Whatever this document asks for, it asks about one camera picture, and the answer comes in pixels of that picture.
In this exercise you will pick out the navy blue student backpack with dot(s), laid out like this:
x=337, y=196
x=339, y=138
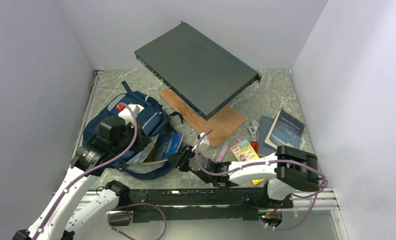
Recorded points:
x=103, y=138

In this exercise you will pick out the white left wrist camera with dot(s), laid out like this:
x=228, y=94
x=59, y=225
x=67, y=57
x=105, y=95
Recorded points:
x=128, y=112

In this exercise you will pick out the dark grey rack unit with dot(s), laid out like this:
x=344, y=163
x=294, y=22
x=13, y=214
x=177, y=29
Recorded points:
x=197, y=69

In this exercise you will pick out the black front rail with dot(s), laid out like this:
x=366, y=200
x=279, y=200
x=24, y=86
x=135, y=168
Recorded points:
x=244, y=203

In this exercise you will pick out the dark blue bottom book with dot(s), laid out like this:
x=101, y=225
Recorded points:
x=267, y=127

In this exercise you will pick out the red handled adjustable wrench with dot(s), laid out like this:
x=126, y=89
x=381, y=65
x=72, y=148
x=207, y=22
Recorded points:
x=253, y=129

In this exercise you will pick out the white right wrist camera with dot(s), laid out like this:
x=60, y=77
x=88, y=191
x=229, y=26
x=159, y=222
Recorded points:
x=202, y=141

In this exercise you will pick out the Animal Farm book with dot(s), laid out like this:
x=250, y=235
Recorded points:
x=167, y=144

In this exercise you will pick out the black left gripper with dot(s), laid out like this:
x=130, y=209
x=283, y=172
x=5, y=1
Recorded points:
x=142, y=140

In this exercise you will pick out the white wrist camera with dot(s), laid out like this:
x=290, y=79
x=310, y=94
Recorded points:
x=128, y=112
x=202, y=141

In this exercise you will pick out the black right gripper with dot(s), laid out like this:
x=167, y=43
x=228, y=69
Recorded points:
x=179, y=160

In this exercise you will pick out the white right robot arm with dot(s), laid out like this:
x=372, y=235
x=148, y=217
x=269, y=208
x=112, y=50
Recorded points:
x=286, y=171

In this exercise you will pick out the yellow crayon box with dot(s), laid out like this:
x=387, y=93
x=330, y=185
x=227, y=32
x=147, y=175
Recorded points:
x=242, y=151

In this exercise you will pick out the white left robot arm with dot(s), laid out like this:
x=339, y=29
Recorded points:
x=59, y=221

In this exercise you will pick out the brown wooden base board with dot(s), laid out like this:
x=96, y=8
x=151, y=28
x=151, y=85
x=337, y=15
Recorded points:
x=223, y=124

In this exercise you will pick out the blue paperback book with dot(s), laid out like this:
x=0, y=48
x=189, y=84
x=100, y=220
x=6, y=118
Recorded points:
x=291, y=130

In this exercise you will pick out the pink highlighter pen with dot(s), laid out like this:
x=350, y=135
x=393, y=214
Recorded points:
x=221, y=154

